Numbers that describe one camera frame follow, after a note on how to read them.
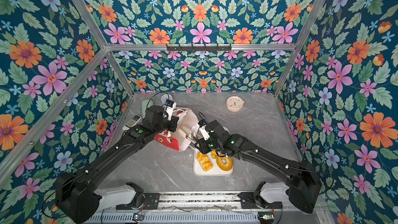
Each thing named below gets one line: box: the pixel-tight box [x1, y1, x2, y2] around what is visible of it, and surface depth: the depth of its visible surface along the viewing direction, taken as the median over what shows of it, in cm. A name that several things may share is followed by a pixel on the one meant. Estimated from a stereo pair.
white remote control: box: [122, 114, 142, 131], surface depth 103 cm
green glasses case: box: [141, 98, 155, 119], surface depth 113 cm
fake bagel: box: [216, 156, 233, 172], surface depth 84 cm
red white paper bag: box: [154, 107, 199, 152], surface depth 82 cm
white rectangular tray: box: [193, 148, 234, 177], surface depth 84 cm
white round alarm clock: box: [160, 93, 173, 104], surface depth 113 cm
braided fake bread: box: [196, 151, 213, 172], surface depth 84 cm
